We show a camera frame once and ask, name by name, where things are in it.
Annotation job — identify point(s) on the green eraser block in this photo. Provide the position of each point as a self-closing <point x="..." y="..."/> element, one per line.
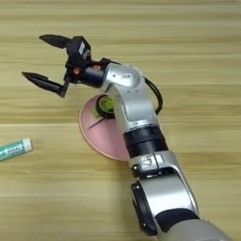
<point x="94" y="113"/>

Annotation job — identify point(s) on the pink round plate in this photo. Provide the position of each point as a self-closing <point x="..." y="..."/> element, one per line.
<point x="103" y="138"/>

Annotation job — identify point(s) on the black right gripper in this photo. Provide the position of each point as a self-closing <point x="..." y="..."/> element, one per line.
<point x="89" y="75"/>

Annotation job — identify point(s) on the thin dark stick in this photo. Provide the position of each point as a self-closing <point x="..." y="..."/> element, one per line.
<point x="95" y="124"/>

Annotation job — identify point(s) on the small black box white label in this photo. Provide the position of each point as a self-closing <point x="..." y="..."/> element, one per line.
<point x="78" y="50"/>

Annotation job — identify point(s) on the white green glue stick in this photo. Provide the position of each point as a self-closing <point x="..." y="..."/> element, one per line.
<point x="14" y="149"/>

